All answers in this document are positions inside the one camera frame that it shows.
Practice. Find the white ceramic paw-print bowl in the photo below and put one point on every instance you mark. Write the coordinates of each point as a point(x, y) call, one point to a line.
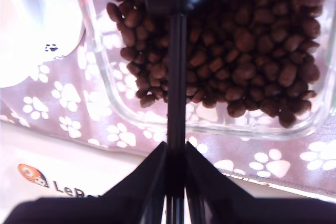
point(31, 11)

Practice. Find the brown cat food kibble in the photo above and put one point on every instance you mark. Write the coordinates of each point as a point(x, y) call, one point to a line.
point(249, 51)

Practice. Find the purple paw-print cloth mat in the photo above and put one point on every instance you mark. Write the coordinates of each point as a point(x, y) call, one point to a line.
point(65, 103)

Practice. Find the rectangular clear glass container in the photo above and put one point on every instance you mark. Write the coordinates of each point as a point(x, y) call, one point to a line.
point(288, 132)

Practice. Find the white board with logo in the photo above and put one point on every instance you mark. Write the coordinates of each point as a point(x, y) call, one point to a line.
point(52, 150)

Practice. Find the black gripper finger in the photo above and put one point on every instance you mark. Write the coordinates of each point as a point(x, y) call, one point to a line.
point(210, 182)
point(141, 182)

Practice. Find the black plastic measuring spoon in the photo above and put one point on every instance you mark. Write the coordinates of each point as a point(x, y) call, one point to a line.
point(177, 77)

